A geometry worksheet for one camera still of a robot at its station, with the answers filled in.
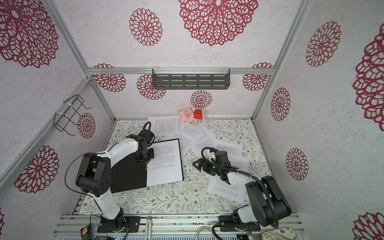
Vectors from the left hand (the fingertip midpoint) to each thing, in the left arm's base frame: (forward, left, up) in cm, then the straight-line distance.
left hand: (148, 161), depth 92 cm
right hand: (-4, -30, +3) cm, 31 cm away
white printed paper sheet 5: (-14, -41, -4) cm, 43 cm away
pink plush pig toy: (+37, -25, +4) cm, 45 cm away
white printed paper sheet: (-4, -11, -1) cm, 11 cm away
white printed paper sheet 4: (+7, -57, -4) cm, 57 cm away
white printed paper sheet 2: (+34, -7, -4) cm, 35 cm away
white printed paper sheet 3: (+23, -29, -4) cm, 37 cm away
